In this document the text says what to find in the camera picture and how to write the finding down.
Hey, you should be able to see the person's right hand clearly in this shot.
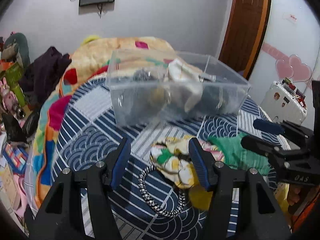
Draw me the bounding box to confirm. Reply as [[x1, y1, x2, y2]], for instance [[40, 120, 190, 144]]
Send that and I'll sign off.
[[286, 186, 305, 215]]

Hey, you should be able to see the pink plush bunny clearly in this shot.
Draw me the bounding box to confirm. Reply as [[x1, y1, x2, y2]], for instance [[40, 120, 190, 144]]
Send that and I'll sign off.
[[0, 77, 15, 111]]

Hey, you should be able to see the green cardboard box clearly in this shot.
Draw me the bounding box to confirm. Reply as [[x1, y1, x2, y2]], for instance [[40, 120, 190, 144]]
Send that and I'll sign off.
[[0, 62, 27, 108]]

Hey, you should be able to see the brown wooden door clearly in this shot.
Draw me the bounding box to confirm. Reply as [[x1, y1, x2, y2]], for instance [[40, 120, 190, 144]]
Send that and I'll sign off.
[[218, 0, 273, 81]]

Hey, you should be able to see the dark purple garment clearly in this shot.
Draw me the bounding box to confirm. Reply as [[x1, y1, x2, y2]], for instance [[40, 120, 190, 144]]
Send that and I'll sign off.
[[19, 46, 73, 103]]

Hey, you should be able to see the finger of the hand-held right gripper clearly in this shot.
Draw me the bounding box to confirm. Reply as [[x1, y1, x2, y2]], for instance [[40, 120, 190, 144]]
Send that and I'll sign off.
[[253, 118, 314, 143], [240, 135, 284, 158]]

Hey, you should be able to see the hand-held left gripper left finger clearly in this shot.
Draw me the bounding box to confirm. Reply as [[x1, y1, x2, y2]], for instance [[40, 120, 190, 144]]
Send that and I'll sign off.
[[24, 137, 132, 240]]

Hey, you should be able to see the white suitcase with stickers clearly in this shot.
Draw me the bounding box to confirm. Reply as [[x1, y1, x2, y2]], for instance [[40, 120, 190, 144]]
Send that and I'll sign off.
[[259, 78, 309, 126]]

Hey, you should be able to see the dark blue cloth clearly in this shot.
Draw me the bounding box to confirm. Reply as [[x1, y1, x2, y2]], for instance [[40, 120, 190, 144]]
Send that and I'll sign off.
[[200, 74, 227, 111]]

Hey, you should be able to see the yellow floral cloth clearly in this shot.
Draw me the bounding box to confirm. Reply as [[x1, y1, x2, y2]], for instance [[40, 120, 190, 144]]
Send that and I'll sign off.
[[149, 135, 226, 212]]

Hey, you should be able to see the clear plastic storage box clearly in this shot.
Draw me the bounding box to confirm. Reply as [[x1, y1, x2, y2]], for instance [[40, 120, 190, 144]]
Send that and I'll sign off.
[[105, 49, 251, 127]]

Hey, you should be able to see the white wall label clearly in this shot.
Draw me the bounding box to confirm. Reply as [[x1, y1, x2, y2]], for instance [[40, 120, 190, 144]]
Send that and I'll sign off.
[[282, 12, 299, 24]]

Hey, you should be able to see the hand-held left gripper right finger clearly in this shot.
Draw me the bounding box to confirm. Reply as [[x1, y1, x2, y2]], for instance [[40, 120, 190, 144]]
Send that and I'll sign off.
[[188, 137, 292, 240]]

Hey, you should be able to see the colourful patchwork blanket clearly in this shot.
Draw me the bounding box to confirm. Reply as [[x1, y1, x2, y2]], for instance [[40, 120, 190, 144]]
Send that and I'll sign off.
[[34, 35, 176, 207]]

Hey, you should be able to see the grey green plush toy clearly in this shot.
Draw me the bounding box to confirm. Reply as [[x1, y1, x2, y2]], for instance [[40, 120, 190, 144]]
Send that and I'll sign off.
[[0, 32, 31, 68]]

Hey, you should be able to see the white cloth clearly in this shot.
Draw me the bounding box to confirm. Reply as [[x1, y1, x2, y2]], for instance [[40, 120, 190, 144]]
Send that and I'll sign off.
[[165, 58, 204, 113]]

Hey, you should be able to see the pink heart wall sticker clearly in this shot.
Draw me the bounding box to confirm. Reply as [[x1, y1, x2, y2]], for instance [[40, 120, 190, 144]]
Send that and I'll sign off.
[[275, 54, 313, 83]]

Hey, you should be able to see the person's right forearm orange sleeve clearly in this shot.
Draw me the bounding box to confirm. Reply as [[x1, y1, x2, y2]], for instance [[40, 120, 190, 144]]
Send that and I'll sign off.
[[291, 187, 320, 234]]

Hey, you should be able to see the black white braided cord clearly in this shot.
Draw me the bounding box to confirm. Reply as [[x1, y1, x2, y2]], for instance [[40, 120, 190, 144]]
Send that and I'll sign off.
[[138, 166, 187, 218]]

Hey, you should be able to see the black bag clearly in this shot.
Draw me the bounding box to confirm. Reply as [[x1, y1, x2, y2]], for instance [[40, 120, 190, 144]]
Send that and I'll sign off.
[[2, 111, 41, 143]]

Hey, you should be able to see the blue patterned bed sheet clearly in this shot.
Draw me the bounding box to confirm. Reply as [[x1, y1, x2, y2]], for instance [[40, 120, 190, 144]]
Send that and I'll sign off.
[[50, 77, 292, 240]]

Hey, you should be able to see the green cloth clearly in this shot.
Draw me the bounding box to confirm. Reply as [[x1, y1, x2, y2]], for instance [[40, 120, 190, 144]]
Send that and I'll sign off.
[[207, 132, 272, 176]]

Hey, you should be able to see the dark grey cloth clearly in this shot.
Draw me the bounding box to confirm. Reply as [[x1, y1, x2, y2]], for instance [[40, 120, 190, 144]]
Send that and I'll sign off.
[[132, 69, 153, 83]]

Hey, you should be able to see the colourful flat box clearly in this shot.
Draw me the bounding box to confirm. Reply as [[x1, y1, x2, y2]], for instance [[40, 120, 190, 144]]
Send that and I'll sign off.
[[3, 144, 29, 173]]

